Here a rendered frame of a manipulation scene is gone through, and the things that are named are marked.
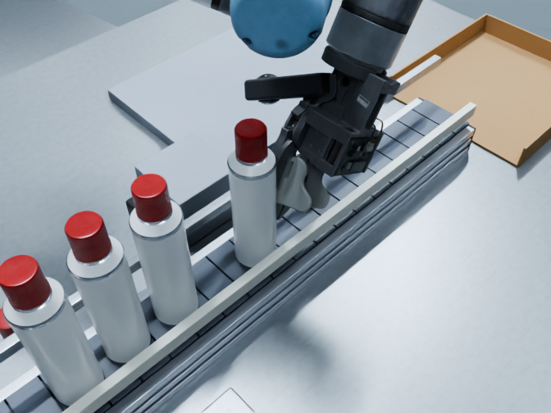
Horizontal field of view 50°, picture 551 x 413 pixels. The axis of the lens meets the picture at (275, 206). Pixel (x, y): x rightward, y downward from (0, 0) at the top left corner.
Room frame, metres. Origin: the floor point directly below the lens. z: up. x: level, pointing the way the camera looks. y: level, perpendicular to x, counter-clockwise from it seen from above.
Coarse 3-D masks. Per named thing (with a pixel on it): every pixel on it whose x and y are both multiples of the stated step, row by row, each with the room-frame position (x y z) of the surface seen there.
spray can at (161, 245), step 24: (144, 192) 0.36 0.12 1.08; (168, 192) 0.37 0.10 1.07; (144, 216) 0.36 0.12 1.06; (168, 216) 0.36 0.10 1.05; (144, 240) 0.35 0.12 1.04; (168, 240) 0.35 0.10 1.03; (144, 264) 0.35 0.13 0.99; (168, 264) 0.35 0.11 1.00; (168, 288) 0.35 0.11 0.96; (192, 288) 0.36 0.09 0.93; (168, 312) 0.35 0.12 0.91; (192, 312) 0.36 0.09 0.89
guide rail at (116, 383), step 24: (456, 120) 0.67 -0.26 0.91; (432, 144) 0.63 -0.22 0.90; (384, 168) 0.57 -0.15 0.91; (360, 192) 0.52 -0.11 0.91; (336, 216) 0.49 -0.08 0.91; (288, 240) 0.44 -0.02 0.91; (312, 240) 0.46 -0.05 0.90; (264, 264) 0.41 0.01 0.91; (240, 288) 0.38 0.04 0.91; (216, 312) 0.35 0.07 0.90; (168, 336) 0.31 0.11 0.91; (144, 360) 0.29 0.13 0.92; (120, 384) 0.26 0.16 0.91; (72, 408) 0.24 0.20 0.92; (96, 408) 0.24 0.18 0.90
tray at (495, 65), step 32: (480, 32) 1.04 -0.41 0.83; (512, 32) 1.00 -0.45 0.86; (416, 64) 0.89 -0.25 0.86; (448, 64) 0.93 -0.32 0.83; (480, 64) 0.93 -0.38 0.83; (512, 64) 0.93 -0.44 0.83; (544, 64) 0.93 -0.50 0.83; (416, 96) 0.83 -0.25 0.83; (448, 96) 0.83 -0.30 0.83; (480, 96) 0.83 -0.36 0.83; (512, 96) 0.83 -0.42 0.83; (544, 96) 0.83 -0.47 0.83; (480, 128) 0.75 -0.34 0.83; (512, 128) 0.75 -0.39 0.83; (544, 128) 0.75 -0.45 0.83; (512, 160) 0.67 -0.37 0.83
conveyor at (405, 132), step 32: (416, 128) 0.69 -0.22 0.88; (384, 160) 0.62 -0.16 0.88; (416, 160) 0.62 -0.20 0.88; (384, 192) 0.57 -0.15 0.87; (288, 224) 0.50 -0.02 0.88; (224, 256) 0.45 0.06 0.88; (224, 288) 0.40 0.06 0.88; (256, 288) 0.40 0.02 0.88; (96, 352) 0.31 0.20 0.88; (32, 384) 0.28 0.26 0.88
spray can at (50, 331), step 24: (24, 264) 0.28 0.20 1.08; (24, 288) 0.26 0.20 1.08; (48, 288) 0.28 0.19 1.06; (24, 312) 0.26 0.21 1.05; (48, 312) 0.26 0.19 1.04; (72, 312) 0.28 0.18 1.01; (24, 336) 0.25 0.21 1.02; (48, 336) 0.25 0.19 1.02; (72, 336) 0.27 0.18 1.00; (48, 360) 0.25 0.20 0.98; (72, 360) 0.26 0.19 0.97; (96, 360) 0.28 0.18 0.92; (48, 384) 0.26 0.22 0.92; (72, 384) 0.25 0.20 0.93; (96, 384) 0.27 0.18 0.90
